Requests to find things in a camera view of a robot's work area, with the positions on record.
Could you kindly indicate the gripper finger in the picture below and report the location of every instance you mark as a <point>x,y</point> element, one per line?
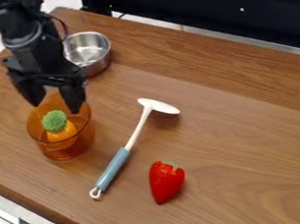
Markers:
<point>74,99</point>
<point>32,91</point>

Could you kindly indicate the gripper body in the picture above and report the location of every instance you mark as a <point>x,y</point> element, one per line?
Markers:
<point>42,59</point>

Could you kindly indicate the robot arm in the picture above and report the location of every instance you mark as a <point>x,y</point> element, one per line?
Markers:
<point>14,17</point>

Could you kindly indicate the silver pot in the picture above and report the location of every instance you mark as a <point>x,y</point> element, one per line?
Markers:
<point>88,52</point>

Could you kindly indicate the orange clear cup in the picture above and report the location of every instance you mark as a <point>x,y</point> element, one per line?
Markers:
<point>63,147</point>

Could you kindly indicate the orange toy with green top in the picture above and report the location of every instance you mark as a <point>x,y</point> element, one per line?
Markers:
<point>58,128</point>

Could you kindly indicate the red toy strawberry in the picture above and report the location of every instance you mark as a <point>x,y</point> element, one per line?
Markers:
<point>165,181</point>

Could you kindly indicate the black table frame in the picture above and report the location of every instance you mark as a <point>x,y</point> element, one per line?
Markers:
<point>218,9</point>

